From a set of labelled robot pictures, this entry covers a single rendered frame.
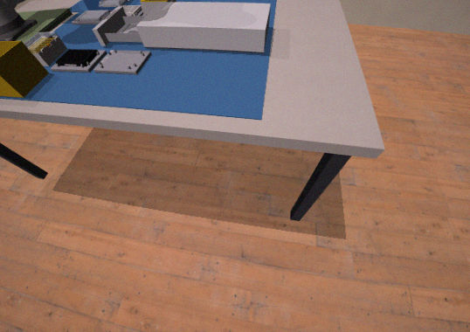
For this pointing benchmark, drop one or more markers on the olive-brown open-top bin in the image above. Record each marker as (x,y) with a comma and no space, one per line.
(20,71)

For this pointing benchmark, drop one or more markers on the blue bench mat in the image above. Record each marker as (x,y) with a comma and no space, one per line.
(229,84)

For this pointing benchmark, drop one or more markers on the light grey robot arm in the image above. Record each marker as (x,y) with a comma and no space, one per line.
(12,26)

